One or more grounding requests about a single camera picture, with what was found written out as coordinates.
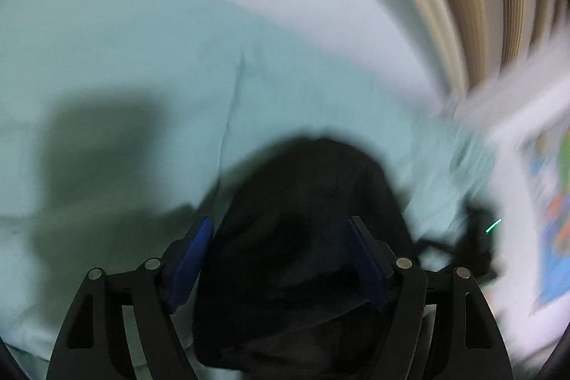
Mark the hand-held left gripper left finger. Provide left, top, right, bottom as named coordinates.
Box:
left=46, top=217, right=215, bottom=380

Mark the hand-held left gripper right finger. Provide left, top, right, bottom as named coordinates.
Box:
left=347, top=216, right=513, bottom=380

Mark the black hooded jacket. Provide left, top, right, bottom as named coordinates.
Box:
left=193, top=135, right=428, bottom=380

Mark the teal quilt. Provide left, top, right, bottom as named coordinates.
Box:
left=0, top=0, right=495, bottom=380

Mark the colourful wall poster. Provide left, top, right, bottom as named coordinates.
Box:
left=519, top=124, right=570, bottom=312

